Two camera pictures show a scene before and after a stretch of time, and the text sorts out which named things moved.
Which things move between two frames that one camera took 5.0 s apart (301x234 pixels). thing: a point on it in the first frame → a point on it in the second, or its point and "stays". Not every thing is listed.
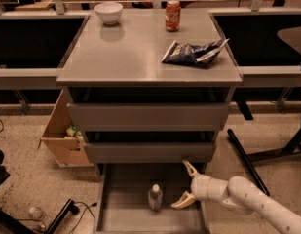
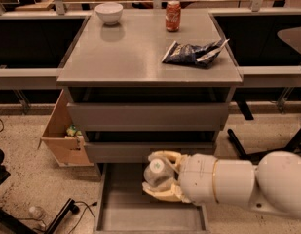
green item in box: x=72 y=131 stays
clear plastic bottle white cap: x=155 y=198 → x=158 y=173
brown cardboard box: x=67 y=151 stays
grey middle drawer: x=149 y=152 stays
